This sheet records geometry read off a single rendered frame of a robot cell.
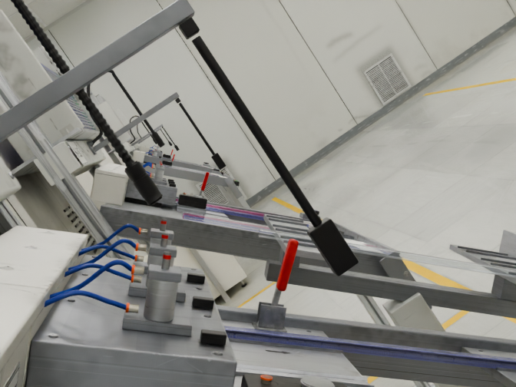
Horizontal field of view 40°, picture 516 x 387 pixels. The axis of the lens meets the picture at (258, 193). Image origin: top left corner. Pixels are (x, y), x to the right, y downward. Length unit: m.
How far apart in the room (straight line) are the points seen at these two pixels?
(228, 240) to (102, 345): 1.15
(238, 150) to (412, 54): 2.42
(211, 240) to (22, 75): 0.58
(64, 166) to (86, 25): 6.84
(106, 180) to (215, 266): 3.50
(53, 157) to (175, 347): 1.10
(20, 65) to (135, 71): 6.57
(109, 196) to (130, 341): 1.30
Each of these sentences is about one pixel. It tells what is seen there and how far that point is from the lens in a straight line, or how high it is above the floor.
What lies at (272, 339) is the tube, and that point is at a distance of 0.77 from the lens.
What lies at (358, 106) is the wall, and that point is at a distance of 8.58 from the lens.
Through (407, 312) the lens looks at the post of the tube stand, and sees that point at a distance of 1.21.
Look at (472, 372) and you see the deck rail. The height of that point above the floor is 0.81.
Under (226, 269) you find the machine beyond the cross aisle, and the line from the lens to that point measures 5.25.
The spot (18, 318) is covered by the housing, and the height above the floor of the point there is 1.23.
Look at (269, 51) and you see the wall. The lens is 8.40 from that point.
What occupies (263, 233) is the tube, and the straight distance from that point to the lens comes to 1.04.
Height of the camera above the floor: 1.27
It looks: 8 degrees down
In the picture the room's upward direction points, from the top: 34 degrees counter-clockwise
